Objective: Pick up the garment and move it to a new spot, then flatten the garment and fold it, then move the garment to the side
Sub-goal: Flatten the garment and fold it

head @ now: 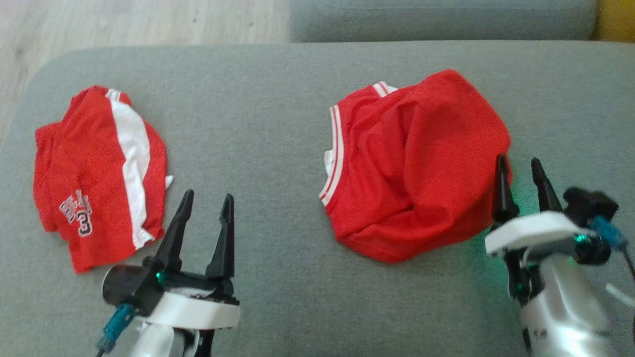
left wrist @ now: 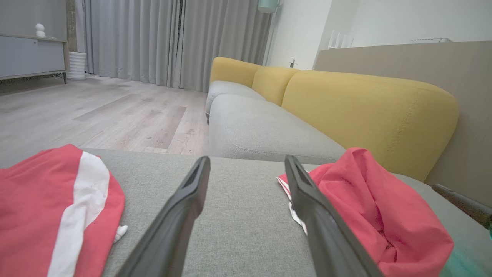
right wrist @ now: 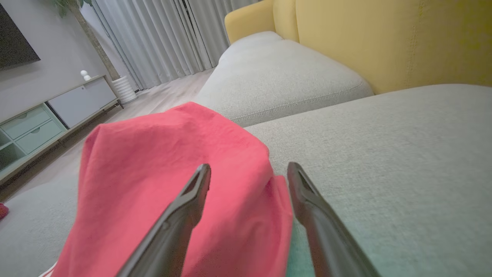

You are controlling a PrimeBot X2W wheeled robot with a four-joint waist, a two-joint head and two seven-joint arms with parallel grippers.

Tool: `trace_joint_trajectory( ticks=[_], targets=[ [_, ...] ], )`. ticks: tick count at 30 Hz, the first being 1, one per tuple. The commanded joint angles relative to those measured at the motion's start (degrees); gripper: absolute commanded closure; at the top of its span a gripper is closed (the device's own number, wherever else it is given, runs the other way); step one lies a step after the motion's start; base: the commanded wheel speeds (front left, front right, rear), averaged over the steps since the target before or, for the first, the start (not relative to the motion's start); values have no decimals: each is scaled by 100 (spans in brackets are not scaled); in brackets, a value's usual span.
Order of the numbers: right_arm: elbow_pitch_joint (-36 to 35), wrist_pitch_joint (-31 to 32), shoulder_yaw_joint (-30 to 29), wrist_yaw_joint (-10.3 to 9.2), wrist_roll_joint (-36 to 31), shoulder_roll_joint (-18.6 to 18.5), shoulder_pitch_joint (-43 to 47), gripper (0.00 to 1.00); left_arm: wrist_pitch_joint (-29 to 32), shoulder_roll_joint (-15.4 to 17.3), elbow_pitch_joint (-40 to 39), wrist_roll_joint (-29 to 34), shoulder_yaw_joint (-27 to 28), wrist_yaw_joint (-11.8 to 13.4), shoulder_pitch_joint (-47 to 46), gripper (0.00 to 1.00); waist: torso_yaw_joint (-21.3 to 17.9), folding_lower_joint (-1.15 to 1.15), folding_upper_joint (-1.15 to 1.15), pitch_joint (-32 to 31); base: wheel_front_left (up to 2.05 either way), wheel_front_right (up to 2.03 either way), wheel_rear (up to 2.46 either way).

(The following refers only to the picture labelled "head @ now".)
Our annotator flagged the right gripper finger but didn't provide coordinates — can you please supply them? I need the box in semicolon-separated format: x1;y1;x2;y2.
531;158;564;214
491;154;520;224

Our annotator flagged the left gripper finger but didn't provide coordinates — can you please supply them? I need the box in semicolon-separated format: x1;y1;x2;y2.
153;189;194;274
205;193;235;281

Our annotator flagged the red shorts white stripe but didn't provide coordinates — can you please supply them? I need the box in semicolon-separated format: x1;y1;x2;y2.
33;86;174;274

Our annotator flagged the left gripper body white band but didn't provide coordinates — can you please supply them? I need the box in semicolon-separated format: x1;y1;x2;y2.
148;270;242;331

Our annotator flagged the yellow sofa backrest cushion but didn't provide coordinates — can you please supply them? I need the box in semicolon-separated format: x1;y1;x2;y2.
593;0;635;43

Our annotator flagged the red Bulls 23 jersey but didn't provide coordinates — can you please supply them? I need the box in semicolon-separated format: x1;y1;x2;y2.
319;69;512;263

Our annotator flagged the right camera cable blue plug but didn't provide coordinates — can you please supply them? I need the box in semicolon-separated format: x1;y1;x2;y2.
589;215;635;278

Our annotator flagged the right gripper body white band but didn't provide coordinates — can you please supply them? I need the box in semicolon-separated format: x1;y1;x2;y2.
485;210;597;304

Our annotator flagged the camera cable blue plug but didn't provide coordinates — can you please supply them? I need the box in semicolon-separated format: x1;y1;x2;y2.
97;303;135;357
589;215;635;278

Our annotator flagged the white cable label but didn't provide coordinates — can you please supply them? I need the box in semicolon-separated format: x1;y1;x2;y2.
605;284;635;308

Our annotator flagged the grey fabric ottoman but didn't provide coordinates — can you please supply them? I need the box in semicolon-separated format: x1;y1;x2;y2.
0;41;635;357

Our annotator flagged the left camera cable blue plug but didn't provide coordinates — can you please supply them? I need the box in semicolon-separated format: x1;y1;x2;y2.
97;303;135;357

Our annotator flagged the grey sofa seat cushion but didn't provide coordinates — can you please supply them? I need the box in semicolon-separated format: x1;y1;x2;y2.
289;0;598;43

